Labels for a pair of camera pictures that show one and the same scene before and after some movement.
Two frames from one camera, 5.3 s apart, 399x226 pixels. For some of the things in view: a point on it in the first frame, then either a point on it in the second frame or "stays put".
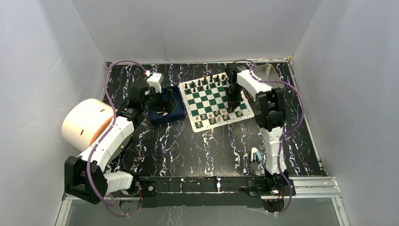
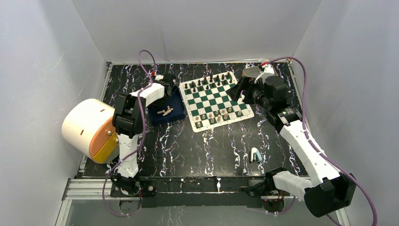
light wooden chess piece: [163, 113] stays put
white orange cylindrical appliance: [85, 122] stays put
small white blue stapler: [256, 156] stays put
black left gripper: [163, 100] → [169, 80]
